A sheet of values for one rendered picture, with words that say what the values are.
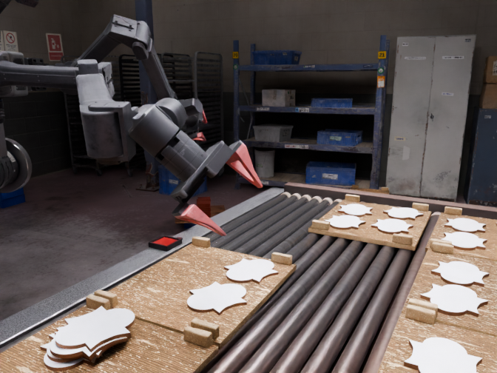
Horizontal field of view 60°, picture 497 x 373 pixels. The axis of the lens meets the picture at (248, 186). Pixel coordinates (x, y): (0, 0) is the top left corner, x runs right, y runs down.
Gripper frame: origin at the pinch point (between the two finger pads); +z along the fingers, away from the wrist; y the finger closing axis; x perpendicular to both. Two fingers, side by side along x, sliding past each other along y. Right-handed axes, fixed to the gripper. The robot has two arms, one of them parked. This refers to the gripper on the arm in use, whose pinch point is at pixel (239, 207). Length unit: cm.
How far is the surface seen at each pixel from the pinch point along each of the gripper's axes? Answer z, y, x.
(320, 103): 101, -273, -369
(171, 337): 11.9, 22.0, -25.0
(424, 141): 212, -297, -307
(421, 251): 66, -40, -40
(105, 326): 0.2, 27.7, -25.6
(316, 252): 43, -21, -53
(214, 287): 17.7, 7.9, -38.6
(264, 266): 27, -5, -44
